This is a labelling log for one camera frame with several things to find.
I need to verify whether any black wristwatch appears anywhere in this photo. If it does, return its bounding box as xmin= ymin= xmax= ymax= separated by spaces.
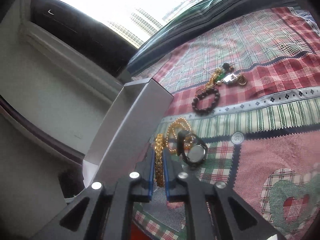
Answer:
xmin=176 ymin=130 xmax=208 ymax=166

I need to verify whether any green jade pendant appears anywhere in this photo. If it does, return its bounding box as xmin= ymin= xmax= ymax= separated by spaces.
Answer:
xmin=217 ymin=73 xmax=226 ymax=81

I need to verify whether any gold bead necklace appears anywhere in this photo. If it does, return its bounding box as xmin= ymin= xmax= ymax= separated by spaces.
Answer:
xmin=165 ymin=119 xmax=194 ymax=156

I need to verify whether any gold chain jewelry cluster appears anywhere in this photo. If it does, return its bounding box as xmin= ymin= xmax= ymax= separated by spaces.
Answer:
xmin=204 ymin=68 xmax=224 ymax=90

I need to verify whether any dark brown bead bracelet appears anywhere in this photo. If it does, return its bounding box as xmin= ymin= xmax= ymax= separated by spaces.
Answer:
xmin=191 ymin=88 xmax=221 ymax=117

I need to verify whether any patchwork plaid bed quilt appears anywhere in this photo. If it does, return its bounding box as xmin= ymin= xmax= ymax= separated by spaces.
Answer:
xmin=135 ymin=7 xmax=319 ymax=239

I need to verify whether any dark green striped pillow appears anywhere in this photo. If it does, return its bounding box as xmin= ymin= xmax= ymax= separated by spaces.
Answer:
xmin=126 ymin=0 xmax=298 ymax=76

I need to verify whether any silver square pendant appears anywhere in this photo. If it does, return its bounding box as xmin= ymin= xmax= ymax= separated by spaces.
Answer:
xmin=223 ymin=73 xmax=238 ymax=84

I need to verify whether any white open jewelry box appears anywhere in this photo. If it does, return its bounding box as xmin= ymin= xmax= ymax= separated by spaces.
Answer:
xmin=82 ymin=78 xmax=174 ymax=187

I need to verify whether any dark bead charm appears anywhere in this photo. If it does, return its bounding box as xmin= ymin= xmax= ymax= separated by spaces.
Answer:
xmin=222 ymin=63 xmax=234 ymax=73

